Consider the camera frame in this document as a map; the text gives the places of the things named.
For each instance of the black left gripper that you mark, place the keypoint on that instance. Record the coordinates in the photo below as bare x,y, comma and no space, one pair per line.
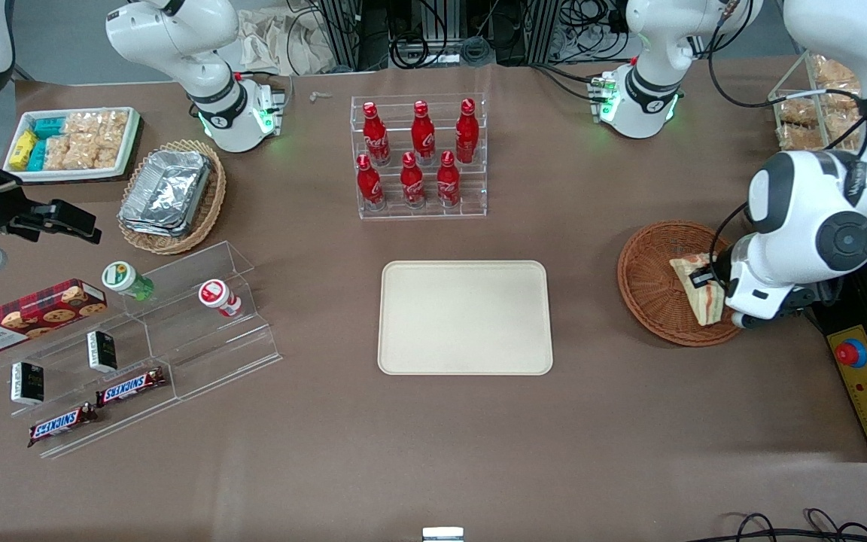
705,278

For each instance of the triangle sandwich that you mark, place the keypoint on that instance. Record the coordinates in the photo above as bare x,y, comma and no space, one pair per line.
704,307

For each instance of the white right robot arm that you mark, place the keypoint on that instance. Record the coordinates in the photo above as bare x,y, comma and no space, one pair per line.
170,30

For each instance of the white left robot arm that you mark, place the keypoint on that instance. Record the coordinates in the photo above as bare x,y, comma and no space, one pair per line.
802,203

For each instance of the brown round wicker basket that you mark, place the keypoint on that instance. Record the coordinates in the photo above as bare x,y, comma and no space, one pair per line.
644,293

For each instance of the white rectangular snack tray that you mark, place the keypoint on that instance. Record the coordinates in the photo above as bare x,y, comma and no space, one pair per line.
131,143

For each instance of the light oval wicker basket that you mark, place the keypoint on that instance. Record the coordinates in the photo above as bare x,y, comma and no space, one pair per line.
210,218

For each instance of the beige rectangular tray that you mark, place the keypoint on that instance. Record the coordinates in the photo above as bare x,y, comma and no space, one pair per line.
463,316

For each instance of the clear rice cracker bag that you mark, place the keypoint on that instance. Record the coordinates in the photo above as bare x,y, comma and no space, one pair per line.
95,154
98,124
57,153

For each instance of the teal snack packet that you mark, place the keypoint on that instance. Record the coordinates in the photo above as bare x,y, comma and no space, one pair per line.
38,155
50,127

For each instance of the green lidded drink cup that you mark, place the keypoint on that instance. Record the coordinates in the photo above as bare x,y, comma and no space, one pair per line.
121,277

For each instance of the yellow snack packet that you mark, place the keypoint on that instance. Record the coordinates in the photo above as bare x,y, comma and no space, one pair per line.
22,150

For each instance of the red tartan cookie box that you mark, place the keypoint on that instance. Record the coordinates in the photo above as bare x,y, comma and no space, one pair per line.
27,316

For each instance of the stacked aluminium foil trays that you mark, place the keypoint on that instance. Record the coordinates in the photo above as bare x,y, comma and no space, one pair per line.
166,192

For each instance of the small black white box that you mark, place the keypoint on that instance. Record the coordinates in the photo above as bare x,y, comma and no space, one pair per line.
27,382
102,351

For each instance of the red emergency stop button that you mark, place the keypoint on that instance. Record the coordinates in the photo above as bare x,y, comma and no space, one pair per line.
851,354

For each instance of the red lidded drink cup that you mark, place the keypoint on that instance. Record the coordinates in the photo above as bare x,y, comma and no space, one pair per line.
215,295

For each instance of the bagged fried snack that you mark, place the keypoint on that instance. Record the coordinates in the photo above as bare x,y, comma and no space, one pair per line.
840,105
801,137
844,132
836,74
796,111

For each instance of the snickers chocolate bar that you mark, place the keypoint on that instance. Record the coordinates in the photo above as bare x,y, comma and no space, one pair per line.
61,424
131,387

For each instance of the clear acrylic stepped shelf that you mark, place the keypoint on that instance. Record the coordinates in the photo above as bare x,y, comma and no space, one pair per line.
204,354

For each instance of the clear acrylic bottle rack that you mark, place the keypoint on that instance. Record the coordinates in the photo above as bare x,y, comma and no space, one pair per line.
479,205

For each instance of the red cola bottle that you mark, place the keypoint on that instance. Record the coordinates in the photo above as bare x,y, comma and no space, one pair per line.
448,179
375,135
368,182
466,131
423,133
412,181

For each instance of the beige cloth bag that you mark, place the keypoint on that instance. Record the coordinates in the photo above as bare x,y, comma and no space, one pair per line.
283,41

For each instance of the small clear plastic clip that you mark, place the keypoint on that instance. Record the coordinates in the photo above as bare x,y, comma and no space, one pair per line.
320,95

